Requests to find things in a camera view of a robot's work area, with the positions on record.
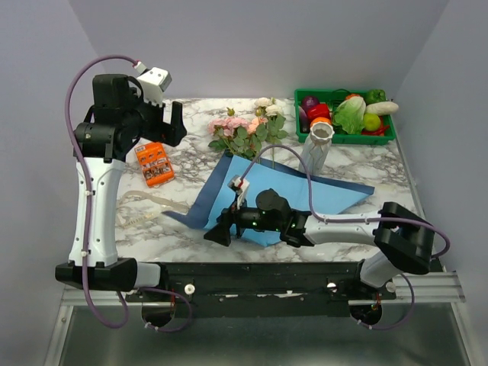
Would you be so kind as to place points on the red chili peppers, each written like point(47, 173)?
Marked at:
point(380, 131)

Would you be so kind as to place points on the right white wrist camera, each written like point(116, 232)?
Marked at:
point(240, 186)

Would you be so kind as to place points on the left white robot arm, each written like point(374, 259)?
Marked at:
point(100, 165)

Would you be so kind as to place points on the blue flower bouquet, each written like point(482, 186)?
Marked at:
point(330, 196)

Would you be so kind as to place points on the purple eggplant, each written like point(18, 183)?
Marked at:
point(304, 124)

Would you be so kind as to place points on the purple onion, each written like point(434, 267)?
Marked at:
point(309, 102)

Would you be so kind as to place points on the orange snack packet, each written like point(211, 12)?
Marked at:
point(154, 163)

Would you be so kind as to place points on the green plastic basket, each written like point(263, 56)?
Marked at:
point(333, 98)

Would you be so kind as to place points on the red bell pepper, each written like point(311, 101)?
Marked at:
point(319, 110)

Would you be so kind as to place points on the orange pumpkin toy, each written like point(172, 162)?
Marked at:
point(317, 120)

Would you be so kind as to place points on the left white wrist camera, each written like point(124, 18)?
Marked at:
point(154, 82)

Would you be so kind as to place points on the green lettuce toy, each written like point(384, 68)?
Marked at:
point(348, 116)

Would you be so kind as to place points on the green bell pepper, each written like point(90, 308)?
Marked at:
point(374, 96)

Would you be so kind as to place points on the dark blue wrapping sheet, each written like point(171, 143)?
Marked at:
point(205, 209)

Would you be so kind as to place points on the cream printed ribbon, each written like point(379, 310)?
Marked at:
point(137, 207)

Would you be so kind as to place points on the orange carrot toy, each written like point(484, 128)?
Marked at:
point(353, 95)

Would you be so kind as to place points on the pink rose bunch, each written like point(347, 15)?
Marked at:
point(237, 136)

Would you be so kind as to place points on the white ribbed ceramic vase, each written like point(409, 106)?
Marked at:
point(316, 148)

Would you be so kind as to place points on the white radish toy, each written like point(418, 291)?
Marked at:
point(382, 108)

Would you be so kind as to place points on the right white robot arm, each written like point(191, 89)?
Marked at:
point(403, 239)

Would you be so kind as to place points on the black mounting base plate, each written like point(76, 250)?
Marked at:
point(218, 290)

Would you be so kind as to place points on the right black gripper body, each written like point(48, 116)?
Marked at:
point(249, 217)

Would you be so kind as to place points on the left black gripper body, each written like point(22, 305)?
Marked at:
point(144, 117)

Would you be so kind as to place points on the white rose stem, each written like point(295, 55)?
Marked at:
point(269, 113)

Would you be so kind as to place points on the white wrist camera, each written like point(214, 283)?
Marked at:
point(154, 82)
point(240, 186)

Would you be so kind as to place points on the green apple toy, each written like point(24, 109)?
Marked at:
point(371, 122)

